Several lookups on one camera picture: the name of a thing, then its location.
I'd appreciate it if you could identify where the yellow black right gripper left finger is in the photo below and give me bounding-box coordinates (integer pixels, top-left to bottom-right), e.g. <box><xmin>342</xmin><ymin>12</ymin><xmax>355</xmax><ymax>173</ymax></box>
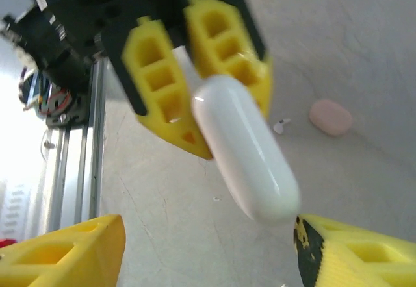
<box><xmin>0</xmin><ymin>214</ymin><xmax>127</xmax><ymax>287</ymax></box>

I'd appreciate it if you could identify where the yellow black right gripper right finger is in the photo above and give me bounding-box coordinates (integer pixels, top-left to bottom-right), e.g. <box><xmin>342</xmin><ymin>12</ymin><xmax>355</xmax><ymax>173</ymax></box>
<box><xmin>293</xmin><ymin>214</ymin><xmax>416</xmax><ymax>287</ymax></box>

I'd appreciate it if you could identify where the white stem earbud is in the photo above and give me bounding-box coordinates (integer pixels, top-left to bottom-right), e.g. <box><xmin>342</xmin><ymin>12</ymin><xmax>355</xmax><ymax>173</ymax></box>
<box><xmin>272</xmin><ymin>118</ymin><xmax>292</xmax><ymax>134</ymax></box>

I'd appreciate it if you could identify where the white rounded rectangular earbud case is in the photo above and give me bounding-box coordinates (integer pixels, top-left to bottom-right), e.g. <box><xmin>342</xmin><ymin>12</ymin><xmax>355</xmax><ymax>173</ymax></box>
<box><xmin>172</xmin><ymin>45</ymin><xmax>302</xmax><ymax>226</ymax></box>

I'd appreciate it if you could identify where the pink earbud case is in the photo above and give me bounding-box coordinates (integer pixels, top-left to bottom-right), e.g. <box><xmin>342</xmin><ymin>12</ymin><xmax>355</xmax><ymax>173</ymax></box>
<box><xmin>308</xmin><ymin>98</ymin><xmax>354</xmax><ymax>138</ymax></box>

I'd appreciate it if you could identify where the white slotted cable duct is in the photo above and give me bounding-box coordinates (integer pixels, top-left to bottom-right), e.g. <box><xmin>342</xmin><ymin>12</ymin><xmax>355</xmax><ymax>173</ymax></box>
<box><xmin>0</xmin><ymin>178</ymin><xmax>35</xmax><ymax>236</ymax></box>

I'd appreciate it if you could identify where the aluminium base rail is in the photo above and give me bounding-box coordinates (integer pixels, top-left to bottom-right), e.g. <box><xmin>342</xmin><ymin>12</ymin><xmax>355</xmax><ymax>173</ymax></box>
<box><xmin>45</xmin><ymin>56</ymin><xmax>109</xmax><ymax>236</ymax></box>

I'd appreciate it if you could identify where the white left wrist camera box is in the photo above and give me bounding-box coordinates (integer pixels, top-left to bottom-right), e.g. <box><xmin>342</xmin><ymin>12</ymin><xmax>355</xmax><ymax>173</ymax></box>
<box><xmin>0</xmin><ymin>0</ymin><xmax>48</xmax><ymax>20</ymax></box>

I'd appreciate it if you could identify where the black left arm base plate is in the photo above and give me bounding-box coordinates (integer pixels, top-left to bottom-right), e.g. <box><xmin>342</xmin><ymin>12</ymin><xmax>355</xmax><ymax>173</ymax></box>
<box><xmin>19</xmin><ymin>69</ymin><xmax>92</xmax><ymax>126</ymax></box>

